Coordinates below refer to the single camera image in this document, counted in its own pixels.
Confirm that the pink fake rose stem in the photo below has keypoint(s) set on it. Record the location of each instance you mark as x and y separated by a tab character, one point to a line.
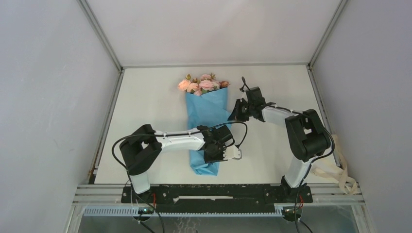
185	83
208	83
194	88

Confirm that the white cable duct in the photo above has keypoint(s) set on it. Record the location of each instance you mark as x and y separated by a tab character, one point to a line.
144	211

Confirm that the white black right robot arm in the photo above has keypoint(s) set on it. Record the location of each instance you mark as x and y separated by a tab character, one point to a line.
308	139

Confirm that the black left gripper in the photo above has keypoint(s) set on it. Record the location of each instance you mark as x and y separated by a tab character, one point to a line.
208	159

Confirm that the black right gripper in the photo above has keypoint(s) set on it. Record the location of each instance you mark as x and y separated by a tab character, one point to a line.
237	115

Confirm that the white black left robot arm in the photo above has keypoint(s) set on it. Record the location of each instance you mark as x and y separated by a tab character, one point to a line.
140	149

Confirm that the cream ribbon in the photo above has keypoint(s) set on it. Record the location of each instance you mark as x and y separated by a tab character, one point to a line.
337	174

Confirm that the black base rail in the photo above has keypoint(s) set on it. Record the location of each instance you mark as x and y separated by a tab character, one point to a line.
233	198

